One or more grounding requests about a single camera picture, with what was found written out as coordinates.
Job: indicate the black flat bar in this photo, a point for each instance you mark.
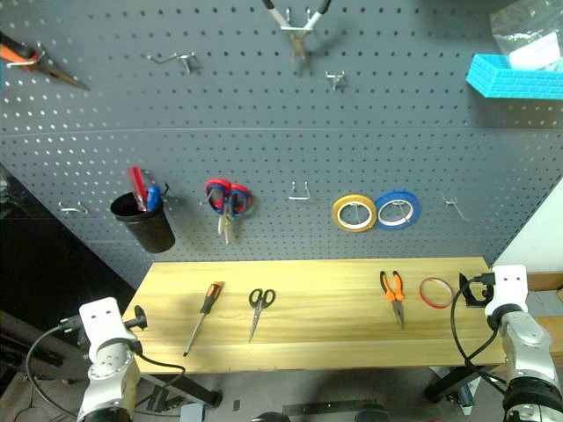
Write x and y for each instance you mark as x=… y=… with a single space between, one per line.
x=325 y=408

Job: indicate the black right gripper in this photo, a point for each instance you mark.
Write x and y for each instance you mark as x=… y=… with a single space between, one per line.
x=484 y=288

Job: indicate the black table leg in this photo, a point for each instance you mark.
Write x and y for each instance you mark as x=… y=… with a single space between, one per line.
x=448 y=382
x=193 y=389

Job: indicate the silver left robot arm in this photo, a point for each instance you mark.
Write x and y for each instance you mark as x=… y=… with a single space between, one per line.
x=107 y=373

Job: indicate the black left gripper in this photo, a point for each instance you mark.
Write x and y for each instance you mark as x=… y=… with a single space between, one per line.
x=129 y=323

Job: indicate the blue plastic bin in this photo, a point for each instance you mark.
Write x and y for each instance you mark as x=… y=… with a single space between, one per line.
x=506 y=81

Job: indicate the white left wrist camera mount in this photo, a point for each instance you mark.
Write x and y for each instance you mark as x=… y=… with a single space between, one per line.
x=102 y=318

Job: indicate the orange black needle-nose pliers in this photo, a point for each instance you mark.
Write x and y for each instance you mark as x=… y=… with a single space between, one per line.
x=395 y=299

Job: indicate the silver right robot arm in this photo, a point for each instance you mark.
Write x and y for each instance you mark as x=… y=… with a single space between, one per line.
x=525 y=347

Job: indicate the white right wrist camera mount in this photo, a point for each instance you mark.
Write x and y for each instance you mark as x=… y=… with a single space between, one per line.
x=509 y=285

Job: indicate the grey perforated pegboard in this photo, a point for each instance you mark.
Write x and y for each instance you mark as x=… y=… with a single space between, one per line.
x=264 y=132

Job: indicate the dark rounded shape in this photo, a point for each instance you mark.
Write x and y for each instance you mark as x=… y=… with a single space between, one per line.
x=370 y=416
x=269 y=417

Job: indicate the black scissors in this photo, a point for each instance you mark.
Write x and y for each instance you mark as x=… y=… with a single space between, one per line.
x=257 y=314

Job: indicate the metal pegboard hook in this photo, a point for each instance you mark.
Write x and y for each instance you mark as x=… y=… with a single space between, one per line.
x=72 y=208
x=455 y=206
x=299 y=195
x=295 y=29
x=336 y=79
x=26 y=63
x=176 y=58

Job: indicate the wooden workbench top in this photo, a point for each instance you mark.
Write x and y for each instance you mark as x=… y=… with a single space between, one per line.
x=308 y=316

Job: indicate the black plastic cup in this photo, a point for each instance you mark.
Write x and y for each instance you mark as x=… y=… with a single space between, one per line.
x=151 y=233

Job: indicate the blue tape roll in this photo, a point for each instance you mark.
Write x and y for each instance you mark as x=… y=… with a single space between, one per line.
x=415 y=206

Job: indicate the yellow tape roll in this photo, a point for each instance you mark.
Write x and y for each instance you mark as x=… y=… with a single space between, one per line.
x=338 y=217

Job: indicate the small grey box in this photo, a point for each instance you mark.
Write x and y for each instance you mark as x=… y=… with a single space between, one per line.
x=192 y=413

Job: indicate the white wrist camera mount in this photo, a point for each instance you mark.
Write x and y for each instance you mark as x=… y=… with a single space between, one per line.
x=509 y=285
x=102 y=318

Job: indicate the clear plastic bag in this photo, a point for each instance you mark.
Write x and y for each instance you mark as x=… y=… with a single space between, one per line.
x=523 y=35

